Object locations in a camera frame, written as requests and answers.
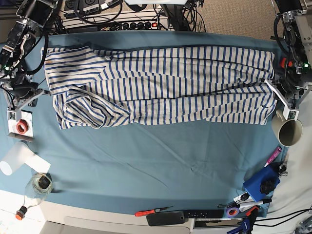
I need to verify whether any clear glass bottle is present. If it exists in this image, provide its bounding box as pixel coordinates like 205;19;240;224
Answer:
15;173;53;221

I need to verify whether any black remote control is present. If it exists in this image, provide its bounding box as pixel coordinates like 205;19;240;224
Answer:
183;210;224;219

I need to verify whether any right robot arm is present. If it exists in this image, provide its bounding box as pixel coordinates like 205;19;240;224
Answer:
0;0;59;107

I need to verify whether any black marker pen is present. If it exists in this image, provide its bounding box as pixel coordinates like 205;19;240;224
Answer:
239;198;272;212

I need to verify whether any grey ceramic mug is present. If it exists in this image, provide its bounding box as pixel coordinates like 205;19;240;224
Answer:
272;110;303;147

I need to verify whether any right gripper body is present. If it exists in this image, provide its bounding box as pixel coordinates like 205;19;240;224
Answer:
9;81;39;102

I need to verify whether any orange plastic block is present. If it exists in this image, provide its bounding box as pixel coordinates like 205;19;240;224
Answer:
280;58;293;69

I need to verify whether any teal table cloth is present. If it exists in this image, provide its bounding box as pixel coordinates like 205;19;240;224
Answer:
28;31;281;215

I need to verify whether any blue white striped T-shirt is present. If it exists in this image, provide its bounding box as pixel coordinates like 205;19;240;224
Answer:
44;46;277;129

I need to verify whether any purple tape roll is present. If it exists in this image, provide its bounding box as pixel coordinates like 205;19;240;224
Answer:
226;207;240;218

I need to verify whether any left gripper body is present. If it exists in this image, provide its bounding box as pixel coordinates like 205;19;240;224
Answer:
275;75;307;101

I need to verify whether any blue plastic box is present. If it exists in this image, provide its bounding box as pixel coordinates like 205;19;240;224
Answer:
243;166;280;202

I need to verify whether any red tape roll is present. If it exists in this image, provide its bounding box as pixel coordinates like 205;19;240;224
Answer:
16;119;29;135

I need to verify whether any pink white pen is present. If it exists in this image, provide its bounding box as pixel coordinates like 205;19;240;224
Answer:
264;146;282;167

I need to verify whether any black smartphone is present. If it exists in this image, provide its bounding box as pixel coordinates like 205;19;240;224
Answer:
146;211;185;226

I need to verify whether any blue black bar clamp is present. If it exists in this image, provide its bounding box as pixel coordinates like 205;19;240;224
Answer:
227;206;259;234

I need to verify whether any red handled screwdriver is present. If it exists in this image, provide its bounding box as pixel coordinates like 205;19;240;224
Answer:
135;206;171;217

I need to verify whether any black power strip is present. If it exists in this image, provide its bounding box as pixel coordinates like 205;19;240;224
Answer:
116;21;160;30

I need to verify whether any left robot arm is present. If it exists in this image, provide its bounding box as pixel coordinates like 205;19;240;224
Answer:
272;0;312;100

